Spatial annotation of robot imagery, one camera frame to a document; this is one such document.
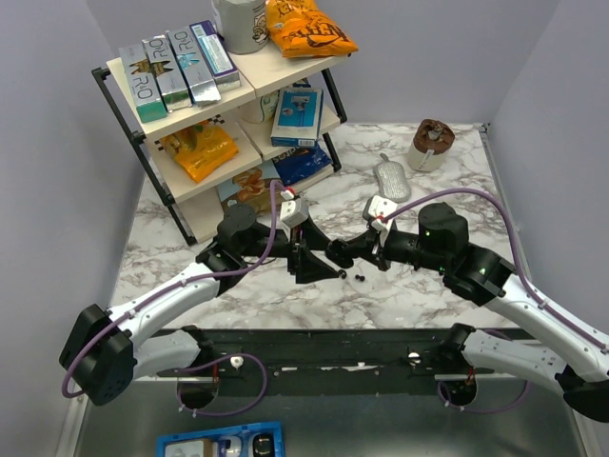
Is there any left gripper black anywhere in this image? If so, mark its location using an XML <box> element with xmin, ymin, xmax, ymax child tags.
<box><xmin>240</xmin><ymin>214</ymin><xmax>340</xmax><ymax>287</ymax></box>

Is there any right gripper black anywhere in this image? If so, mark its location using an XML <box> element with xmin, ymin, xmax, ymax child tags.
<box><xmin>344</xmin><ymin>221</ymin><xmax>449</xmax><ymax>272</ymax></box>

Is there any black earbud charging case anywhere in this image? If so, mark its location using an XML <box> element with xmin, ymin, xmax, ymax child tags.
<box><xmin>325</xmin><ymin>239</ymin><xmax>354</xmax><ymax>268</ymax></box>

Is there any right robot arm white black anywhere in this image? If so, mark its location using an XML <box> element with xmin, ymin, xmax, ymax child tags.
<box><xmin>337</xmin><ymin>197</ymin><xmax>608</xmax><ymax>423</ymax></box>

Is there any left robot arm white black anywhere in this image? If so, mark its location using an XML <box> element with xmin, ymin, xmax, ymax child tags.
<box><xmin>59</xmin><ymin>204</ymin><xmax>345</xmax><ymax>406</ymax></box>

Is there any silver glitter pouch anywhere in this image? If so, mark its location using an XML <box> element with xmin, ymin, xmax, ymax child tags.
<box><xmin>374</xmin><ymin>153</ymin><xmax>411</xmax><ymax>203</ymax></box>

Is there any brown blue snack bag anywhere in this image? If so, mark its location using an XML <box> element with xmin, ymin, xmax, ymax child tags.
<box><xmin>216</xmin><ymin>160</ymin><xmax>284</xmax><ymax>215</ymax></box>

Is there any dark blue chips bag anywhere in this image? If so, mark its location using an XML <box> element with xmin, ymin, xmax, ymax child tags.
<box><xmin>271</xmin><ymin>146</ymin><xmax>331</xmax><ymax>186</ymax></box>

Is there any brown white cup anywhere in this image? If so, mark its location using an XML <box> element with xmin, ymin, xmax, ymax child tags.
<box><xmin>406</xmin><ymin>119</ymin><xmax>455</xmax><ymax>172</ymax></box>

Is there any blue razor box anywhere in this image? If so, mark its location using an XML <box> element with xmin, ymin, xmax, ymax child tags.
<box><xmin>270</xmin><ymin>87</ymin><xmax>324</xmax><ymax>148</ymax></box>

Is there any white cup on shelf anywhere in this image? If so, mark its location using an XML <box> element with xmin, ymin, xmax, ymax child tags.
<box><xmin>237</xmin><ymin>90</ymin><xmax>280</xmax><ymax>124</ymax></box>

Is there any black and cream shelf rack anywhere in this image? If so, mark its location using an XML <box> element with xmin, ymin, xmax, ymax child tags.
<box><xmin>91</xmin><ymin>44</ymin><xmax>347</xmax><ymax>246</ymax></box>

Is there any orange snack bag middle shelf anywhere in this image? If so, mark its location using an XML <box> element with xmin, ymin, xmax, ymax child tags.
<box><xmin>160</xmin><ymin>121</ymin><xmax>239</xmax><ymax>183</ymax></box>

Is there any blue plastic tray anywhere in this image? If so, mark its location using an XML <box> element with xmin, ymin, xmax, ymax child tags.
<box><xmin>155</xmin><ymin>422</ymin><xmax>285</xmax><ymax>456</ymax></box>

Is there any purple white box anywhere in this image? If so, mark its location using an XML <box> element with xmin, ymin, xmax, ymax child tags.
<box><xmin>189</xmin><ymin>20</ymin><xmax>241</xmax><ymax>93</ymax></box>

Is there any teal silver toothpaste box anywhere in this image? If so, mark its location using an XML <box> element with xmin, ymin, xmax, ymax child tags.
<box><xmin>119</xmin><ymin>44</ymin><xmax>167</xmax><ymax>123</ymax></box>

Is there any silver blue toothpaste box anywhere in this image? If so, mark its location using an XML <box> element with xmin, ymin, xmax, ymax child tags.
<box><xmin>167</xmin><ymin>27</ymin><xmax>221</xmax><ymax>106</ymax></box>

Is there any orange chips bag top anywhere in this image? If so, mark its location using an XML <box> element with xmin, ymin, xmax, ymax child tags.
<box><xmin>265</xmin><ymin>0</ymin><xmax>359</xmax><ymax>58</ymax></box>

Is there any silver toothpaste box middle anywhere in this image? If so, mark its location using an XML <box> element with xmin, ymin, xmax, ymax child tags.
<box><xmin>143</xmin><ymin>34</ymin><xmax>192</xmax><ymax>112</ymax></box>

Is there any grey white mug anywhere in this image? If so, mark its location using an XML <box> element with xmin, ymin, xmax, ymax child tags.
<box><xmin>211</xmin><ymin>0</ymin><xmax>268</xmax><ymax>55</ymax></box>

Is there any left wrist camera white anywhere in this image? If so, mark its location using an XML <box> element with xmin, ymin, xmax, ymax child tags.
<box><xmin>280</xmin><ymin>187</ymin><xmax>309</xmax><ymax>237</ymax></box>

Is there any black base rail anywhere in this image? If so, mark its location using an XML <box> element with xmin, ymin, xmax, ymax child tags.
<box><xmin>97</xmin><ymin>328</ymin><xmax>496</xmax><ymax>396</ymax></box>

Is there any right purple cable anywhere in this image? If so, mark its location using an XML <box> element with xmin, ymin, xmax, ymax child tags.
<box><xmin>380</xmin><ymin>188</ymin><xmax>609</xmax><ymax>416</ymax></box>

